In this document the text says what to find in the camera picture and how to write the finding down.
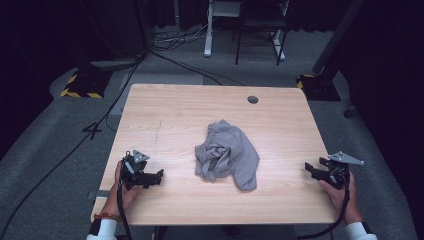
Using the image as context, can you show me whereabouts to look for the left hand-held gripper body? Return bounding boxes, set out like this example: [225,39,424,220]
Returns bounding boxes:
[120,149,151,191]

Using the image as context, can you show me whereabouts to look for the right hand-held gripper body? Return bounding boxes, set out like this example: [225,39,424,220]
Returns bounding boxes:
[320,150,365,191]

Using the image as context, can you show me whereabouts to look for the grey shorts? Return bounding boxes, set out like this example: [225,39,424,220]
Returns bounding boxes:
[194,119,261,192]

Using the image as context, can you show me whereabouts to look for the person's right hand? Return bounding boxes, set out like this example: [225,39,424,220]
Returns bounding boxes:
[318,179,364,225]

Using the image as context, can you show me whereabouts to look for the person's left hand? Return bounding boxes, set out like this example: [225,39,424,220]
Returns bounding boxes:
[99,160,140,220]

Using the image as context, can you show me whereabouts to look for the striped black stand base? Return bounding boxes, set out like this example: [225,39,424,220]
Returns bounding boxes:
[60,67,113,100]
[295,73,342,102]

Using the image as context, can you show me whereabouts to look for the grey slanted stand pole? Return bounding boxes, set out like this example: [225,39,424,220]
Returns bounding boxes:
[311,0,367,76]

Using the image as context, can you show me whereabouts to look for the black chair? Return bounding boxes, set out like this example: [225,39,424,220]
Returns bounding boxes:
[231,0,290,67]

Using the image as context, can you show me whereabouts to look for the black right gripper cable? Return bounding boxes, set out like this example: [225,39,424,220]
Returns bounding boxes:
[295,169,352,240]

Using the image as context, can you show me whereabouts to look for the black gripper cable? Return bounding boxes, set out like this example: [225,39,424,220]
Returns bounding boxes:
[115,151,134,240]
[295,169,352,240]

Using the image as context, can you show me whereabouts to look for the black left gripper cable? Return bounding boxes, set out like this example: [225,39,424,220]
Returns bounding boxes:
[115,151,134,240]

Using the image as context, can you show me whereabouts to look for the red bracelet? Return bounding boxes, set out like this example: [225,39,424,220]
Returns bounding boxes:
[92,212,120,222]

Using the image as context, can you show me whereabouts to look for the long black floor cable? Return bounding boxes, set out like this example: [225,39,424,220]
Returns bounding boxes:
[0,51,149,239]

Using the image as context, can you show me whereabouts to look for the thin black floor cable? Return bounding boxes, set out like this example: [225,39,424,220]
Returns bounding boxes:
[148,49,246,87]

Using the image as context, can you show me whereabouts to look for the bundle of floor cables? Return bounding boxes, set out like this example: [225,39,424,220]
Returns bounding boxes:
[150,18,216,52]

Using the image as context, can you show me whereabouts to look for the white desk frame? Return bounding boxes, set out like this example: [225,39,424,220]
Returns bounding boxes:
[202,0,290,62]

